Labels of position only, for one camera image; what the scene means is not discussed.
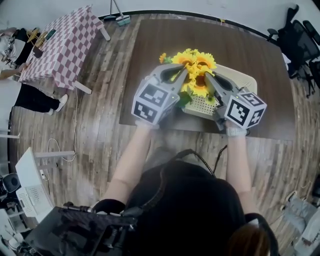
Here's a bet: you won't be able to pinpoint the white floor cable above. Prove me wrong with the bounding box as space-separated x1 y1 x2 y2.
47 87 79 162

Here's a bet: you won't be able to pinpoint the person's left forearm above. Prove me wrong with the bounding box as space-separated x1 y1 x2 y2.
102 126 153 203

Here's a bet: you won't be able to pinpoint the person's black shirt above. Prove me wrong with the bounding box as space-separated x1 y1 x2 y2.
124 159 247 256

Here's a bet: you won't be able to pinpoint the plain white desk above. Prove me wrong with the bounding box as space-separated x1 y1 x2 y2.
0 127 21 140

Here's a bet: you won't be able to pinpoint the person's grey trousers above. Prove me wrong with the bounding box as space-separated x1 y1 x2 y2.
147 146 216 173

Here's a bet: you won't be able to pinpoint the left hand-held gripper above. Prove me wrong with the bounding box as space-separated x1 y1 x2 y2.
131 63 189 125

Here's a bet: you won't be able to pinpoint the white printed bag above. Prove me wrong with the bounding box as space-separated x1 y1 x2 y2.
293 212 320 256

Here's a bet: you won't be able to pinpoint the black mesh office chair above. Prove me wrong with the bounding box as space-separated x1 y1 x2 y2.
304 58 320 98
266 4 320 80

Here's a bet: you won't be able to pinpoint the dark smartphone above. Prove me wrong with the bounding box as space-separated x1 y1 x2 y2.
44 28 57 41

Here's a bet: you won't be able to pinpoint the teal mop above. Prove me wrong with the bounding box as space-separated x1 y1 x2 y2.
109 0 131 27

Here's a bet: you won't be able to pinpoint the checkered cloth covered table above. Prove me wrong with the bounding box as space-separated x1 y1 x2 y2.
18 4 111 95

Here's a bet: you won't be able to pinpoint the white desk with perforated panel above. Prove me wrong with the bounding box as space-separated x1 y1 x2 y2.
14 146 76 218

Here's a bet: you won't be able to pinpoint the black head camera mount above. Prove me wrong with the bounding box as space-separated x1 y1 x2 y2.
244 212 280 256

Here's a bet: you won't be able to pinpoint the white wristband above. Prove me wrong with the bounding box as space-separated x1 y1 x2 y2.
134 119 160 131
226 127 247 137

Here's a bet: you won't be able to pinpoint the yellow sunflower bouquet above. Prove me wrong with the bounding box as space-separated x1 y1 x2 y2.
159 48 218 106

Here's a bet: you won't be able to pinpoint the thin black hanging cable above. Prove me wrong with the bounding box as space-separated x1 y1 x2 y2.
213 144 228 173

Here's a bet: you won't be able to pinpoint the person's right forearm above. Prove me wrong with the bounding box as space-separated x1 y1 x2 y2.
226 134 258 216

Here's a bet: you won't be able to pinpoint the black body cable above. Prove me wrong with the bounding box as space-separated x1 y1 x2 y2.
174 148 217 178

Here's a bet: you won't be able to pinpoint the cream perforated plastic basket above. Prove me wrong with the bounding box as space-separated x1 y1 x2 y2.
180 63 258 119

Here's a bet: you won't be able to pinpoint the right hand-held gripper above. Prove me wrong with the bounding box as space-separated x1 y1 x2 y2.
204 72 268 132

